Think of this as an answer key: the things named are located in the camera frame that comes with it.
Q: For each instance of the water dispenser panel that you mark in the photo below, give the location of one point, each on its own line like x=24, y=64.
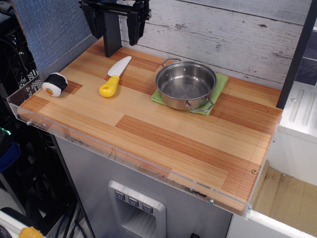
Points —
x=137, y=215

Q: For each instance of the stainless steel pot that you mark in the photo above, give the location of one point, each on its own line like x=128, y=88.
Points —
x=186, y=85

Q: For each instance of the white toy sink unit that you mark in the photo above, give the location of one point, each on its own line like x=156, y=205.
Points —
x=285, y=200

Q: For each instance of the dark post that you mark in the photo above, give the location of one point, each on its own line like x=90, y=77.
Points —
x=298, y=55
x=112, y=36

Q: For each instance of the grey toy fridge cabinet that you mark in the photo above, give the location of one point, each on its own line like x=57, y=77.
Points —
x=186, y=215

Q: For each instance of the clear acrylic table guard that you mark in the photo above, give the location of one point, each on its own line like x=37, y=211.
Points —
x=216, y=158

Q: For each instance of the dark left post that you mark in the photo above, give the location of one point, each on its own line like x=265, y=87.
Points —
x=112, y=36

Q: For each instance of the dark right post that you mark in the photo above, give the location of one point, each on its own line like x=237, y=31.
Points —
x=298, y=55

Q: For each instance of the yellow handled toy knife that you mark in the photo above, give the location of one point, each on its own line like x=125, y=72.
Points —
x=109, y=88

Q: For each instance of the blue fabric panel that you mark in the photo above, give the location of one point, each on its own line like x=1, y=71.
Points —
x=56, y=32

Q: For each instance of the plush sushi roll toy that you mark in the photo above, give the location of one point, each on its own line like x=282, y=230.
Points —
x=55, y=84

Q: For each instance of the black plastic crate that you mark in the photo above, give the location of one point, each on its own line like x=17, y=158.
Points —
x=17, y=66

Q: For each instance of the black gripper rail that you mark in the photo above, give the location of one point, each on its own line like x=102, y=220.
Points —
x=137, y=14

